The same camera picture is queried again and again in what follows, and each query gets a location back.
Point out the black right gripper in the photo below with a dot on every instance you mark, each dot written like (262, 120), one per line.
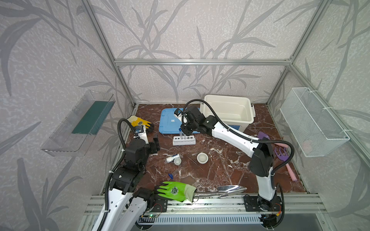
(186, 129)

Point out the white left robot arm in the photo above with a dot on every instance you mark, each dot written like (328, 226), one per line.
(124, 203)

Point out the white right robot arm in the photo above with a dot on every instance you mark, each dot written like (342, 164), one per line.
(260, 152)

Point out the white test tube rack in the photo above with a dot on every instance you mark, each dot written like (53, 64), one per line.
(191, 141)

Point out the blue plastic bin lid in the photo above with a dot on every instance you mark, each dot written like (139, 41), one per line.
(169, 123)

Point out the yellow black work glove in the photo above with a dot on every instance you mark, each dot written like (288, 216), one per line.
(136, 121)

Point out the white ceramic mortar bowl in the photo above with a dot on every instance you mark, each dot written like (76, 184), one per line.
(202, 158)

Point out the thin metal tweezers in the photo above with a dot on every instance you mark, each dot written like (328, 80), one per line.
(191, 159)

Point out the white plastic storage bin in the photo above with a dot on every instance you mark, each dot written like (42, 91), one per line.
(236, 112)

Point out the green work glove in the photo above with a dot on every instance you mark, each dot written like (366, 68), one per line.
(176, 191)

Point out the purple pink plastic scoop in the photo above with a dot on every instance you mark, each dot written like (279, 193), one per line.
(262, 135)

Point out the silver metal trowel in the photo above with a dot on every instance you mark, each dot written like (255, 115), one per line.
(222, 191)

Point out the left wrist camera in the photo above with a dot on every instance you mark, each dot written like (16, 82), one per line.
(140, 133)

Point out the clear plastic wall shelf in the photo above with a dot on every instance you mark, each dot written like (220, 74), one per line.
(74, 136)

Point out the white wire mesh basket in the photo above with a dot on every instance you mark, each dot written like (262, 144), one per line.
(315, 129)

